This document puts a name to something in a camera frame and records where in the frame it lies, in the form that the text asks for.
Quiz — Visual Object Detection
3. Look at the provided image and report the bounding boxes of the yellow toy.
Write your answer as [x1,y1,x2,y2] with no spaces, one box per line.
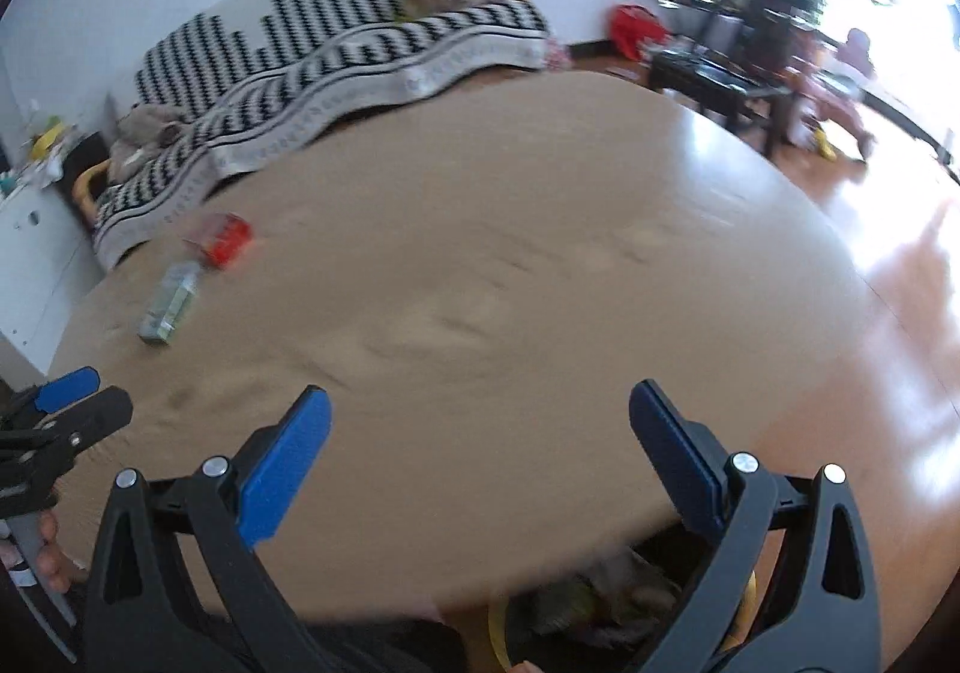
[28,121,70,162]

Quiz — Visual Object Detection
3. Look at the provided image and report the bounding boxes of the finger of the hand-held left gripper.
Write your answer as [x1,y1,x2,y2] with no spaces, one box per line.
[0,366,102,435]
[0,385,135,518]

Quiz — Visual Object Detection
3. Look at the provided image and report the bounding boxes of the person's left hand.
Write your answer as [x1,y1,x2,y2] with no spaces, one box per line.
[0,508,88,596]

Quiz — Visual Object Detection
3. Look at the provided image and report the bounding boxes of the dark coffee table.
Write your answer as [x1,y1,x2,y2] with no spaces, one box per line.
[648,49,797,158]

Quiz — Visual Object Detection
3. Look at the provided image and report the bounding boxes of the black-white striped sofa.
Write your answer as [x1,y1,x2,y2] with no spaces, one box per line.
[93,0,553,270]

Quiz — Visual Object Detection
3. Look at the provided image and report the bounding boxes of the white cabinet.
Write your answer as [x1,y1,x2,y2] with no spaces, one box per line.
[0,176,104,378]

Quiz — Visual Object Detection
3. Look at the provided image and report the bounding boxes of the reddish brown toy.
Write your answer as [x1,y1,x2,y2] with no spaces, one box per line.
[795,28,880,158]

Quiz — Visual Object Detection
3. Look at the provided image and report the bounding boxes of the red plastic bag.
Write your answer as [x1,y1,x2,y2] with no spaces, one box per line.
[607,4,667,62]

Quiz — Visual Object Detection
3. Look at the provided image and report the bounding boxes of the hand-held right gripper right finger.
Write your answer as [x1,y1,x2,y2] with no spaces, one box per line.
[621,379,883,673]

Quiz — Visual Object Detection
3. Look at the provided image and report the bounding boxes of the red cigarette box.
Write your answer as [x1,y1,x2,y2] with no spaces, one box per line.
[182,213,254,270]

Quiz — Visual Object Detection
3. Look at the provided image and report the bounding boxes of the yellow rimmed trash bin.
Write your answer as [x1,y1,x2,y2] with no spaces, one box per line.
[486,544,760,673]

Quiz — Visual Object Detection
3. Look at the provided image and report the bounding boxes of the grey brown plush toy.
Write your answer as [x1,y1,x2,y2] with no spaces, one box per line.
[111,104,190,185]

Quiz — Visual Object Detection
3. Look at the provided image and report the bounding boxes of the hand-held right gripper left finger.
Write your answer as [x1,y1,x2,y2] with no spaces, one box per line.
[85,385,347,673]

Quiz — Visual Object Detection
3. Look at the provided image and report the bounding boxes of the wooden sofa armrest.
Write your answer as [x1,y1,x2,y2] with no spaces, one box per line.
[73,161,115,230]

